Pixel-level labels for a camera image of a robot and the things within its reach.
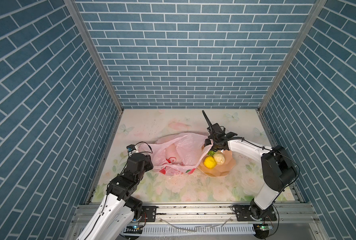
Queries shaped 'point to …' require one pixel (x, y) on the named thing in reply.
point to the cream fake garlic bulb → (219, 157)
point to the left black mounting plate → (148, 213)
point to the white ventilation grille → (188, 229)
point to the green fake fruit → (211, 153)
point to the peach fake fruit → (171, 154)
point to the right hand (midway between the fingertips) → (206, 144)
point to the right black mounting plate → (253, 213)
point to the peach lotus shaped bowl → (219, 170)
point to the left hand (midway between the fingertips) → (150, 157)
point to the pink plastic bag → (191, 148)
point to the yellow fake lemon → (210, 162)
